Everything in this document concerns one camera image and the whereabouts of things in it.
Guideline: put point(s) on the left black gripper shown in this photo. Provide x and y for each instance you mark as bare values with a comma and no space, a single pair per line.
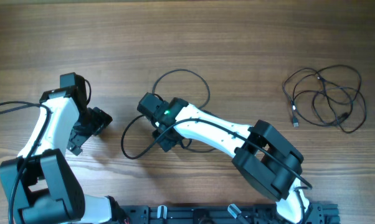
101,120

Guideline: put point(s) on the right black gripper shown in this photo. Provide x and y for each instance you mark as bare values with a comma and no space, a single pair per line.
166,144

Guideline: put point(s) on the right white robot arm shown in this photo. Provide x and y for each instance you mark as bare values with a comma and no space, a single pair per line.
263,156

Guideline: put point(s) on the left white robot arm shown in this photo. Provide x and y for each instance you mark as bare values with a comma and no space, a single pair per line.
39,184

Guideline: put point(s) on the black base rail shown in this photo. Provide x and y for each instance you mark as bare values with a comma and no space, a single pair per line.
257,214

